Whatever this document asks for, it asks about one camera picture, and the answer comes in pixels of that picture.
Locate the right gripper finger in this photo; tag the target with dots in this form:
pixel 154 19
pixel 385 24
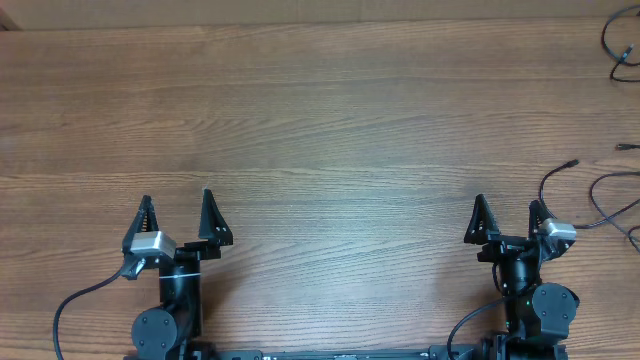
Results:
pixel 538 219
pixel 482 227

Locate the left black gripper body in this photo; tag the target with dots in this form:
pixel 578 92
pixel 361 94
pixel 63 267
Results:
pixel 191 254

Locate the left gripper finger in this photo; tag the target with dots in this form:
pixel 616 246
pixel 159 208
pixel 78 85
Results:
pixel 212 227
pixel 144 221

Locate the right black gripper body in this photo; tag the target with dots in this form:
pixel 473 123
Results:
pixel 501 246

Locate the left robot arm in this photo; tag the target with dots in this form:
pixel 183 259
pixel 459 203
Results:
pixel 171 330

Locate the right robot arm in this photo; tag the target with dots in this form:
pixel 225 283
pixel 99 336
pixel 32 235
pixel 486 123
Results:
pixel 537 314

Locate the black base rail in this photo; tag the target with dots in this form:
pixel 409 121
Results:
pixel 433 352

